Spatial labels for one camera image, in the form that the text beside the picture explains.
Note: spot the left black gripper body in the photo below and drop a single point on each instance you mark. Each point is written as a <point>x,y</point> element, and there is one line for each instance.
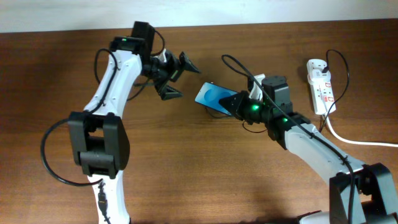
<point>158,70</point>

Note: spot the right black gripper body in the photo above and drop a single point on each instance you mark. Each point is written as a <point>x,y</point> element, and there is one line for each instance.
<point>257,109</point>

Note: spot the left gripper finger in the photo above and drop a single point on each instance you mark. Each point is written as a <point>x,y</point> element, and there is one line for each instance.
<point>167,92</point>
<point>187,64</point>

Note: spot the blue screen Galaxy smartphone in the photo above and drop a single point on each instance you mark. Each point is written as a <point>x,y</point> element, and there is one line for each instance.
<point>210,94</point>

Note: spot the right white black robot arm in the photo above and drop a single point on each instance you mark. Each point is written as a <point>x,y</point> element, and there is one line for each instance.
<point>358,192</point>

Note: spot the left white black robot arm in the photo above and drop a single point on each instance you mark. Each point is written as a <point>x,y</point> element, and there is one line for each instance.
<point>99,141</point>

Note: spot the white USB charger adapter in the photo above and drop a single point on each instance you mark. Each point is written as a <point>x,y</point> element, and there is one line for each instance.
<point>316,74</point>

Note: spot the white power strip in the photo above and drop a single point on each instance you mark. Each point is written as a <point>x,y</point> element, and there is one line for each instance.
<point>322,93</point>

